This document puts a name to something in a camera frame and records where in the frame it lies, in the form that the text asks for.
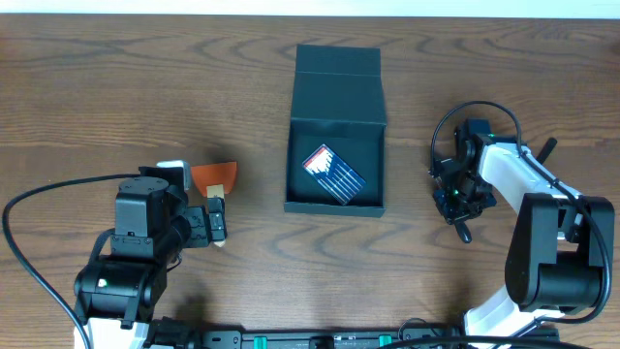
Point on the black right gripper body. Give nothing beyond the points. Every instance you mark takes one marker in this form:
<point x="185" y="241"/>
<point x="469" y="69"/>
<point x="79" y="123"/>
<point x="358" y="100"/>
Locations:
<point x="470" y="196"/>

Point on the orange scraper with wooden handle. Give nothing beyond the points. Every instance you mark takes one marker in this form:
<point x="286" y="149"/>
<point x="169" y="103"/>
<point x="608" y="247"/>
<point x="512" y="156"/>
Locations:
<point x="215" y="180"/>

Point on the yellow black handled screwdriver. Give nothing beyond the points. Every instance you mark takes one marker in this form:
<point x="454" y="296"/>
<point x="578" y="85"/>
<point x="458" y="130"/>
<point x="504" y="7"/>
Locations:
<point x="463" y="232"/>

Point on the clear precision screwdriver set case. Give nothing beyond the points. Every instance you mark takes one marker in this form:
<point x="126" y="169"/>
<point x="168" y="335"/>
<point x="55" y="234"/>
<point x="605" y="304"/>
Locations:
<point x="339" y="179"/>

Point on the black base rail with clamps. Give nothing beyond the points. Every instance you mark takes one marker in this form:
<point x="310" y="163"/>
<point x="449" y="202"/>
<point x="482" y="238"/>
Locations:
<point x="310" y="339"/>

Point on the dark green open gift box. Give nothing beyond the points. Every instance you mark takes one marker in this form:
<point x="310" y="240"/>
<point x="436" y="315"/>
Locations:
<point x="338" y="100"/>

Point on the red black handled hammer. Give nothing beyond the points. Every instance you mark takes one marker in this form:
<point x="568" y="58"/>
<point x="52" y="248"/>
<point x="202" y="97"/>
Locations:
<point x="546" y="150"/>

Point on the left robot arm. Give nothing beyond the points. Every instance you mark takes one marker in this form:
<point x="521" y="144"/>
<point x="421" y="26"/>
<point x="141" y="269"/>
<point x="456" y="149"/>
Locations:
<point x="127" y="272"/>

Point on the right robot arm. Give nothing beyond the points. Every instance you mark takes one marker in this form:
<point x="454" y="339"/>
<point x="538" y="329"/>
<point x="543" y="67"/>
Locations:
<point x="558" y="267"/>

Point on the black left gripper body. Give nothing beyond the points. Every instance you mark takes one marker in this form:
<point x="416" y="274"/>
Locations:
<point x="215" y="220"/>

